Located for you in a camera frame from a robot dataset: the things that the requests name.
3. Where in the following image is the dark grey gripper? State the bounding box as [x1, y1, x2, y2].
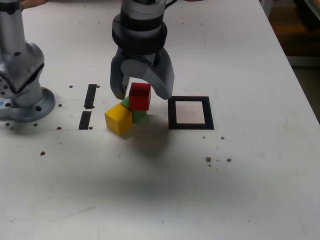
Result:
[109, 46, 175, 101]

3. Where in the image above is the red cube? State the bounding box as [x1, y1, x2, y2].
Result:
[128, 82, 152, 112]

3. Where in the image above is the green cube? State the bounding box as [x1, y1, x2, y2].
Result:
[120, 95, 148, 124]

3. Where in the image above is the yellow cube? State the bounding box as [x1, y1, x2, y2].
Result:
[104, 103, 134, 136]

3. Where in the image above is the black tape square outline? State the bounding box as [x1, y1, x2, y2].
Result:
[167, 95, 216, 131]

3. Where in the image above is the person's hand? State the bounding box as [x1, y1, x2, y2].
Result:
[19, 0, 49, 10]

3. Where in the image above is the black tape strip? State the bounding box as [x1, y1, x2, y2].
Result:
[77, 83, 98, 131]

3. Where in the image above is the grey metal bar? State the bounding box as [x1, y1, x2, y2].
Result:
[286, 55, 320, 68]

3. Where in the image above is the grey metal post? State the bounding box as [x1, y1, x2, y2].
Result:
[259, 0, 274, 20]

